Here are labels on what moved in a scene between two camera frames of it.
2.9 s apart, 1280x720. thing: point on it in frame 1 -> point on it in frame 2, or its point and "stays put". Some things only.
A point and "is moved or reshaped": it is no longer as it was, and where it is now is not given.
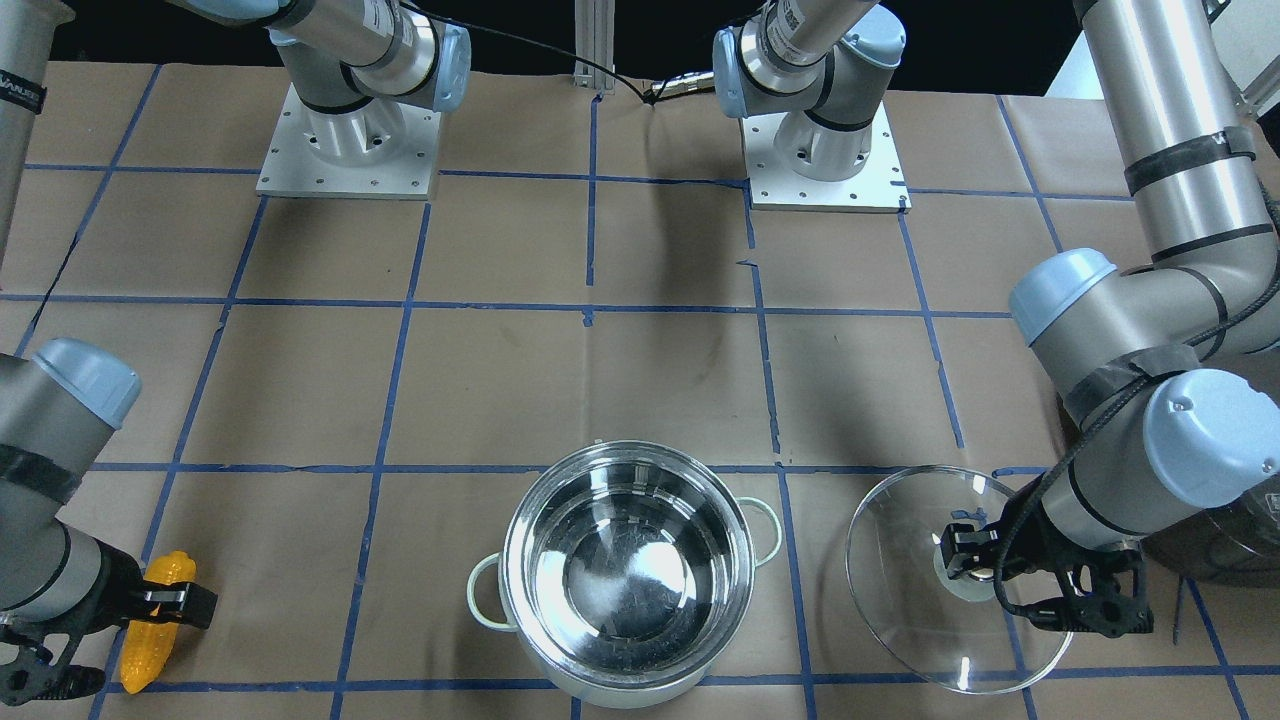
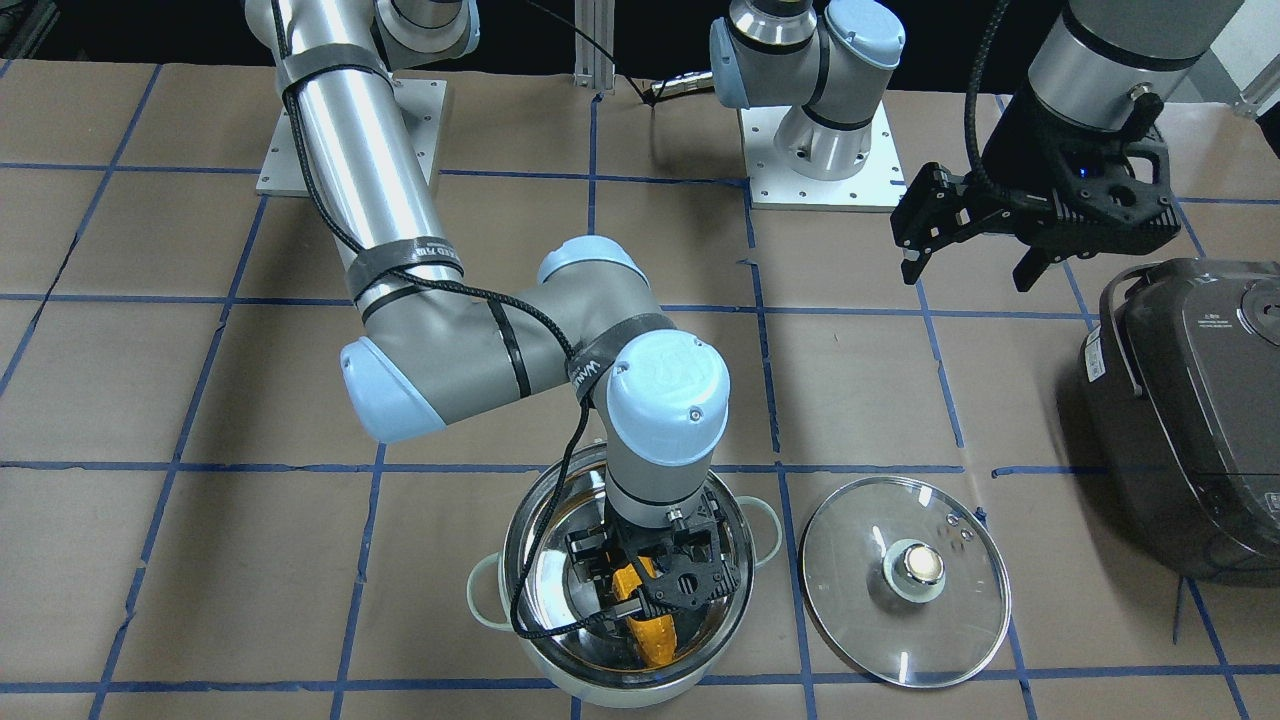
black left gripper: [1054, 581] -> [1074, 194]
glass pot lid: [947, 634] is moved or reshaped
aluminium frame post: [594, 24] stays put
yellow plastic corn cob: [146, 643] -> [656, 639]
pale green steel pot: [627, 567] stays put
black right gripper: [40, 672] -> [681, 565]
